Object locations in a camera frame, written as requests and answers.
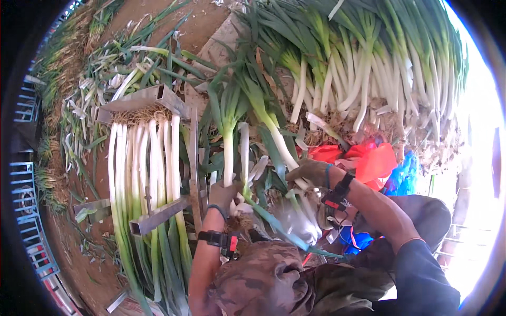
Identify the row of stacked rooted leeks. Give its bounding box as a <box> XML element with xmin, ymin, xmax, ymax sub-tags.
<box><xmin>32</xmin><ymin>0</ymin><xmax>119</xmax><ymax>214</ymax></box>

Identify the blue cloth with orange string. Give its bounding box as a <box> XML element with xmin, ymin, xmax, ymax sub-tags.
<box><xmin>338</xmin><ymin>226</ymin><xmax>376</xmax><ymax>255</ymax></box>

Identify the thin loose leek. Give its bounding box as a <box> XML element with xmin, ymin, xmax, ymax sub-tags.
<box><xmin>238</xmin><ymin>122</ymin><xmax>251</xmax><ymax>188</ymax></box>

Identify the person's body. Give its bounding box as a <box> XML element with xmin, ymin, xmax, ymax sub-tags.
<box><xmin>207</xmin><ymin>237</ymin><xmax>461</xmax><ymax>316</ymax></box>

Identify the heap of leek trimmings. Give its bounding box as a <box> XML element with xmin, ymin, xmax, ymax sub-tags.
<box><xmin>59</xmin><ymin>0</ymin><xmax>206</xmax><ymax>174</ymax></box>

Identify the metal bundling frame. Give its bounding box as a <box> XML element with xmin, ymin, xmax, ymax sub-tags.
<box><xmin>73</xmin><ymin>84</ymin><xmax>210</xmax><ymax>314</ymax></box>

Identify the red plastic bag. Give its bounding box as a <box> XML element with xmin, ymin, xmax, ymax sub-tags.
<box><xmin>306</xmin><ymin>140</ymin><xmax>398</xmax><ymax>191</ymax></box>

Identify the big pile of leeks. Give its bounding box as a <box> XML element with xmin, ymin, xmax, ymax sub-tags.
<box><xmin>233</xmin><ymin>0</ymin><xmax>471</xmax><ymax>147</ymax></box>

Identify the beige sack mat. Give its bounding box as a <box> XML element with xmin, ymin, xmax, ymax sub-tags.
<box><xmin>184</xmin><ymin>12</ymin><xmax>254</xmax><ymax>115</ymax></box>

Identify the long slanted leek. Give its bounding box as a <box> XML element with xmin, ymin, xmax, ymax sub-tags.
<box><xmin>233</xmin><ymin>51</ymin><xmax>317</xmax><ymax>191</ymax></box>

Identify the person's right hand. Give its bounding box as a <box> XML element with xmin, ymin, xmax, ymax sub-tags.
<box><xmin>285</xmin><ymin>158</ymin><xmax>334</xmax><ymax>189</ymax></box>

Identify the blue plastic crate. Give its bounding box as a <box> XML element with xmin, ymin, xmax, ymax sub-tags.
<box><xmin>10</xmin><ymin>162</ymin><xmax>60</xmax><ymax>281</ymax></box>
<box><xmin>14</xmin><ymin>75</ymin><xmax>46</xmax><ymax>123</ymax></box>

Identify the straight untrimmed leek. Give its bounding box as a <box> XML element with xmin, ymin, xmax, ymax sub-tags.
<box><xmin>206</xmin><ymin>75</ymin><xmax>254</xmax><ymax>238</ymax></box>

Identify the bundle of cleaned leeks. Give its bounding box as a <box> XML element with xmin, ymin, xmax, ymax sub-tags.
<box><xmin>108</xmin><ymin>105</ymin><xmax>194</xmax><ymax>316</ymax></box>

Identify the blue plastic bag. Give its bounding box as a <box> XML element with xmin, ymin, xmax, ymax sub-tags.
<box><xmin>383</xmin><ymin>152</ymin><xmax>420</xmax><ymax>197</ymax></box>

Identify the black wrist band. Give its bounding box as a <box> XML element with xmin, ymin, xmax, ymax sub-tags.
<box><xmin>197</xmin><ymin>230</ymin><xmax>241</xmax><ymax>259</ymax></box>
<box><xmin>321</xmin><ymin>172</ymin><xmax>356</xmax><ymax>212</ymax></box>

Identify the person's left hand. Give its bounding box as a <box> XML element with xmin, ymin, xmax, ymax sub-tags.
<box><xmin>207</xmin><ymin>181</ymin><xmax>242</xmax><ymax>217</ymax></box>

